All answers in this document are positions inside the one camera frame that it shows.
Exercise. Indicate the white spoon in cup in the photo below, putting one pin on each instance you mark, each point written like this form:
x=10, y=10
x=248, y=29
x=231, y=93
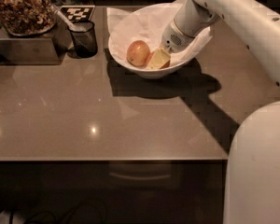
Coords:
x=64, y=17

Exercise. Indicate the black mesh cup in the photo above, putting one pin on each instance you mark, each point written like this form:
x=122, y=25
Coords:
x=84, y=38

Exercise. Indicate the yellow-red apple left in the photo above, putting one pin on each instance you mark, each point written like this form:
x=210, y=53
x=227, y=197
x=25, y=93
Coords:
x=137, y=53

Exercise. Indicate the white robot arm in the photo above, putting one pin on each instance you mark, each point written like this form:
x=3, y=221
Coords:
x=252, y=182

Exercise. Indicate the white ceramic bowl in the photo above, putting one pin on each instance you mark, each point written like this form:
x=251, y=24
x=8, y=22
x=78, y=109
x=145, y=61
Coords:
x=178, y=59

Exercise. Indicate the white paper bowl liner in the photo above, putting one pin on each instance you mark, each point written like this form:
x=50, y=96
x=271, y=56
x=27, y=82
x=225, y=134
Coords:
x=146, y=24

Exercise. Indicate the black white fiducial marker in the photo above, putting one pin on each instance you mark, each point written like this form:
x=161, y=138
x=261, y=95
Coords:
x=78, y=13

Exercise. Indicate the grey metal box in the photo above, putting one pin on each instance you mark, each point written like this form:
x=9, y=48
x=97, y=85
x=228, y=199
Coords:
x=46, y=49

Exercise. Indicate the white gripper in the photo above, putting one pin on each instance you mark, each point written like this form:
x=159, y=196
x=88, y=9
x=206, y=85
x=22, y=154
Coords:
x=172, y=39

